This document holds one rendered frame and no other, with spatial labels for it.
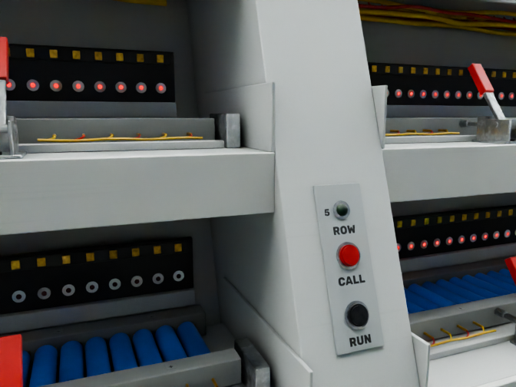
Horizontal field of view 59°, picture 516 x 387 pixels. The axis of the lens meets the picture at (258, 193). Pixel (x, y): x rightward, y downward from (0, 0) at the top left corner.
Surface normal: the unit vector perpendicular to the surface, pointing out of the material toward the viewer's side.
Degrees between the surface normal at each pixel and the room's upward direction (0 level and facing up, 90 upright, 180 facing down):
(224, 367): 109
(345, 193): 90
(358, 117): 90
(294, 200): 90
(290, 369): 90
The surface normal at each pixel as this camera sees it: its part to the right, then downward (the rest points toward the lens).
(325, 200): 0.35, -0.17
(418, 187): 0.37, 0.16
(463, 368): 0.00, -0.99
